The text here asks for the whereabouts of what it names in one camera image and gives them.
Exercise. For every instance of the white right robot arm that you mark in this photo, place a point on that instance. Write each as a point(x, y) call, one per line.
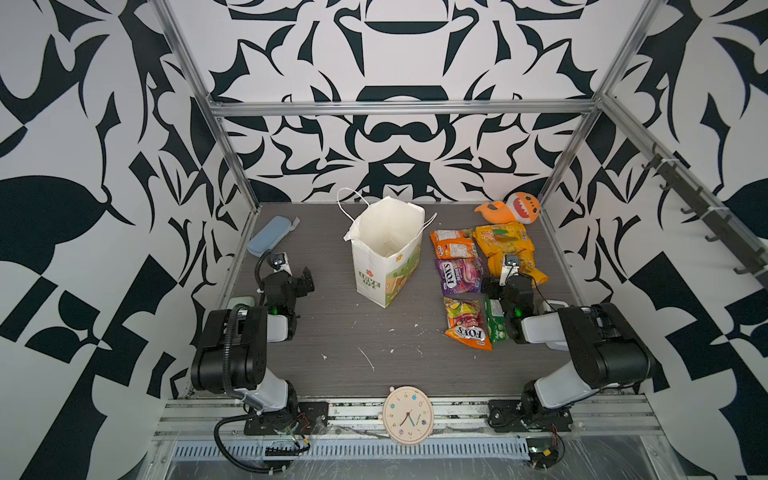
point(605, 353)

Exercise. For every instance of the round wooden clock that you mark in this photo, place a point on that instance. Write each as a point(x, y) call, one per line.
point(408, 415)

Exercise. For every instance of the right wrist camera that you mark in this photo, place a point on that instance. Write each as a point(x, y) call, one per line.
point(510, 268)

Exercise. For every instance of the orange shark plush toy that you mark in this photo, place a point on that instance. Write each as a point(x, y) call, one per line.
point(520, 207)

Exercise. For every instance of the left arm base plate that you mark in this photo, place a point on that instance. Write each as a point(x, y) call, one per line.
point(302, 418)

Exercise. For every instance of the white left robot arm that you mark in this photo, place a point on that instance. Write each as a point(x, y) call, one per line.
point(231, 359)

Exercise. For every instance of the light green tray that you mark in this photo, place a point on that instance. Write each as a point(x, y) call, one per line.
point(248, 301)

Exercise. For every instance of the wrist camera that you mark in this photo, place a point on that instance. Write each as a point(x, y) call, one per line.
point(279, 262)
point(510, 268)

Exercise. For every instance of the yellow snack packet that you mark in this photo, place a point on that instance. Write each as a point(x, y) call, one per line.
point(525, 261)
point(502, 239)

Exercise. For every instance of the white green paper bag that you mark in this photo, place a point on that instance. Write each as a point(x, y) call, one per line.
point(386, 240)

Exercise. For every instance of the wall hook rail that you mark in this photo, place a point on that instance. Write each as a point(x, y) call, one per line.
point(701, 204)

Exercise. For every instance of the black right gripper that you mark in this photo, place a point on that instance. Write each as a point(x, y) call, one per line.
point(494, 293)

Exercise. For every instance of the orange fruits candy packet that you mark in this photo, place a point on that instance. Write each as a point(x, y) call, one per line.
point(465, 323)

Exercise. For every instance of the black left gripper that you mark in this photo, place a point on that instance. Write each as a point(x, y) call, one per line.
point(306, 281)

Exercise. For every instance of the purple berries candy packet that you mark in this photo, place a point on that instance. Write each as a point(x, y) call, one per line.
point(460, 276)

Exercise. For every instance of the orange snack packet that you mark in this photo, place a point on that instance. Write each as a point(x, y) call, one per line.
point(453, 244)

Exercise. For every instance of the green snack packet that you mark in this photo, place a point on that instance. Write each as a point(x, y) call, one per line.
point(495, 320)

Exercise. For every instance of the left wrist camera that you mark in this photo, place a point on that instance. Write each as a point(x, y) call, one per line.
point(279, 262)

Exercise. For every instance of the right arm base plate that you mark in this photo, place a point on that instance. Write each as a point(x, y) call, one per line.
point(526, 415)

